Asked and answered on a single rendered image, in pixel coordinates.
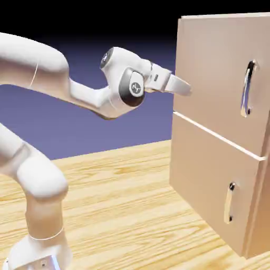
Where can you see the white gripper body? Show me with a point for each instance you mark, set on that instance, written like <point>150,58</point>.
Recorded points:
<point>178,84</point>

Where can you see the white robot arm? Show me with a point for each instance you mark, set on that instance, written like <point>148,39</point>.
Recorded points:
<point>42,65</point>

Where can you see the light wood cabinet door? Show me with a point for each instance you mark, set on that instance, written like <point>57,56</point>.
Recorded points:
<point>213,69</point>
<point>206,179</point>

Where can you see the light wood cabinet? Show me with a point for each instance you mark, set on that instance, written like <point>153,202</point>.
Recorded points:
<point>261,189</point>

